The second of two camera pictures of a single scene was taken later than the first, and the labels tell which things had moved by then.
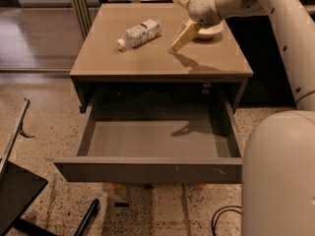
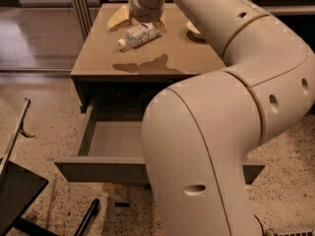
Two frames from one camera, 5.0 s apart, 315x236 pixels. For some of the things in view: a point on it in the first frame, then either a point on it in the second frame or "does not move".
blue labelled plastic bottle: [140, 33] does not move
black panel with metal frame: [19, 188] does not move
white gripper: [204, 8] → [144, 14]
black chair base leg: [88, 217] does not move
